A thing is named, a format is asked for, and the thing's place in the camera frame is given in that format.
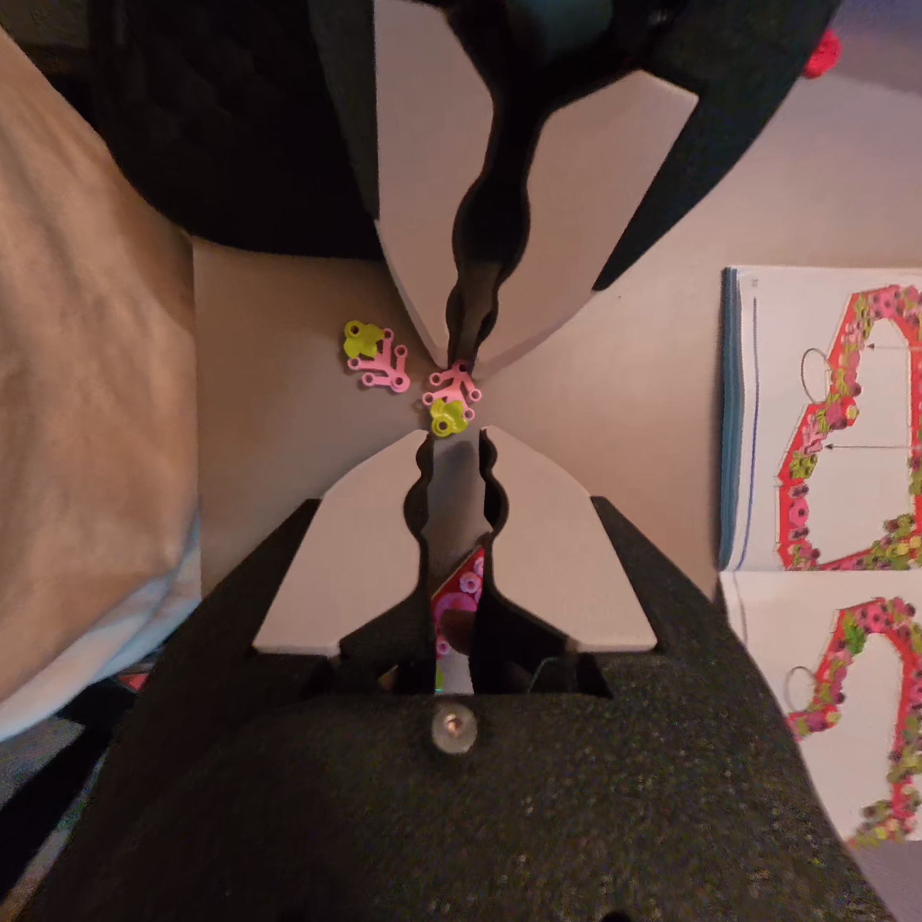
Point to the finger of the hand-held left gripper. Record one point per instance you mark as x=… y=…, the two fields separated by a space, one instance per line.
x=418 y=144
x=590 y=187

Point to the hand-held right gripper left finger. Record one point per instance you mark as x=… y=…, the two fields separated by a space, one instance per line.
x=338 y=562

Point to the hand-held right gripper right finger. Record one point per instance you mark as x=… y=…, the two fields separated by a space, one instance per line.
x=562 y=562

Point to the lime green leaf brick piece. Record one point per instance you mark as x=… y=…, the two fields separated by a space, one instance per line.
x=358 y=344
x=445 y=420

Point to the pink coral brick piece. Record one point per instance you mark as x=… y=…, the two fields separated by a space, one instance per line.
x=389 y=374
x=454 y=387

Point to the red round brick piece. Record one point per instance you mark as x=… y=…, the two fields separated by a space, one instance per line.
x=823 y=54

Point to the black bag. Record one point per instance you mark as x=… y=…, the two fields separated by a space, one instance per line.
x=216 y=144

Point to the open instruction booklet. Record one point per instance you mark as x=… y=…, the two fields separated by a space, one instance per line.
x=771 y=432

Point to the beige cloth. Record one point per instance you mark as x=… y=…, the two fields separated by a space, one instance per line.
x=86 y=360

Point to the red floral brick frame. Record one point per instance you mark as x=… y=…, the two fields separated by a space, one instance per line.
x=461 y=590

